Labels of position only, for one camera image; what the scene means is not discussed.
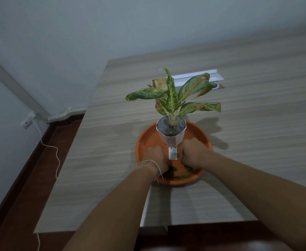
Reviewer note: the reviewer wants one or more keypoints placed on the fallen green leaf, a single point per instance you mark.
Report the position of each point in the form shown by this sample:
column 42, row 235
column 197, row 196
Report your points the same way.
column 182, row 176
column 170, row 173

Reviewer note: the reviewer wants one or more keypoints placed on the dark potting soil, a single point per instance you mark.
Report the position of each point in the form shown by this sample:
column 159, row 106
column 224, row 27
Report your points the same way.
column 165, row 128

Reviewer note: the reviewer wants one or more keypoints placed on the long white wall conduit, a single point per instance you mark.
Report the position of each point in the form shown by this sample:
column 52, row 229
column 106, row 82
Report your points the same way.
column 14, row 86

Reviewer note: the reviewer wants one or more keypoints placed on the person's left hand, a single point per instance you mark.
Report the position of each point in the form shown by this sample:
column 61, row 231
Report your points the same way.
column 156, row 158

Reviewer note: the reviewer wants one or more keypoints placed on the person's right hand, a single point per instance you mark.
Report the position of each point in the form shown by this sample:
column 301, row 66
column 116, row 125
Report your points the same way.
column 194, row 153

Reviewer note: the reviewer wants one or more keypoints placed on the person's left fingers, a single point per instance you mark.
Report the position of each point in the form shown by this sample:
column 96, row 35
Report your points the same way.
column 165, row 160

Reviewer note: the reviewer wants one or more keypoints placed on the person's right fingers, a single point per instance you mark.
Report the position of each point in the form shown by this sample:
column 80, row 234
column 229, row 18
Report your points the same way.
column 184, row 155

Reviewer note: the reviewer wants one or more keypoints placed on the orange round plastic saucer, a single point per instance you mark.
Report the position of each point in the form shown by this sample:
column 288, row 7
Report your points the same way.
column 149, row 139

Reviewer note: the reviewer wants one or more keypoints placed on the person's left forearm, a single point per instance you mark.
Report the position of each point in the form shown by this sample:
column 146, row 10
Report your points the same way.
column 116, row 214

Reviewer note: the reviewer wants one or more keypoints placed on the green variegated leafy plant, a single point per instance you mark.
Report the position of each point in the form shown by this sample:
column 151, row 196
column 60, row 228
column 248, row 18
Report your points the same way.
column 172, row 98

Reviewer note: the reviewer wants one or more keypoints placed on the short white wall conduit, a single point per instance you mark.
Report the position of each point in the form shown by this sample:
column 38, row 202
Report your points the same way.
column 66, row 113

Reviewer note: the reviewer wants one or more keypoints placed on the white wall socket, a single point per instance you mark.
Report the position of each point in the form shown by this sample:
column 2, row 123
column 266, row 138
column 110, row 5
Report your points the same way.
column 27, row 121

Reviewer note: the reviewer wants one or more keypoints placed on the white faceted plant pot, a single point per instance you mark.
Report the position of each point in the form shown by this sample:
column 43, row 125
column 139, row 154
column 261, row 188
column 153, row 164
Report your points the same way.
column 170, row 139

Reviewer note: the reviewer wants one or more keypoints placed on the person's right forearm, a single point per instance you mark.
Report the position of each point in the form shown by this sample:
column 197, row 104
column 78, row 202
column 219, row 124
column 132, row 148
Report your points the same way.
column 257, row 196

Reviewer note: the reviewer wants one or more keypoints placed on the white paper label tag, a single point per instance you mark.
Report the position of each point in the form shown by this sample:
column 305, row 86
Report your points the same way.
column 172, row 153

